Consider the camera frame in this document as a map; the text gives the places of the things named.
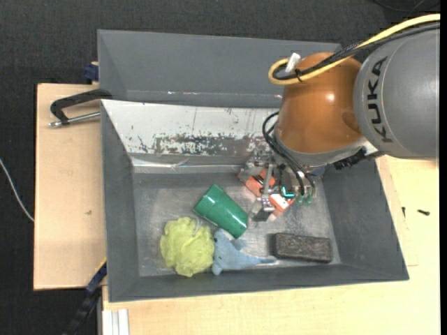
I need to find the pale wood board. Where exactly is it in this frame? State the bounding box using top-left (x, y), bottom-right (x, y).
top-left (33, 82), bottom-right (110, 291)

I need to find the blue toy animal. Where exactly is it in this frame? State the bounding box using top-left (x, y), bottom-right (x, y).
top-left (210, 228), bottom-right (279, 276)

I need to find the yellow-green bath pouf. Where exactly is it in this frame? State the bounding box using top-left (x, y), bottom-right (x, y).
top-left (159, 216), bottom-right (216, 278)

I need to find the grey metal bin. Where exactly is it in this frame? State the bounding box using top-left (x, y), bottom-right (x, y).
top-left (96, 29), bottom-right (410, 304)

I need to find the dark grey sponge block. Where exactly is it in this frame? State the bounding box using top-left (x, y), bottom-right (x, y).
top-left (268, 232), bottom-right (334, 265)

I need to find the green plastic cup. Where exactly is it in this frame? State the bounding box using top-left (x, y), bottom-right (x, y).
top-left (193, 183), bottom-right (250, 240)

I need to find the orange and white toy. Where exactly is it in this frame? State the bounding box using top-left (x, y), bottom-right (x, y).
top-left (238, 172), bottom-right (296, 220)

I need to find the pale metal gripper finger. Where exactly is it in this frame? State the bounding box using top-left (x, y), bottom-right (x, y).
top-left (250, 197), bottom-right (264, 221)
top-left (258, 197), bottom-right (274, 223)

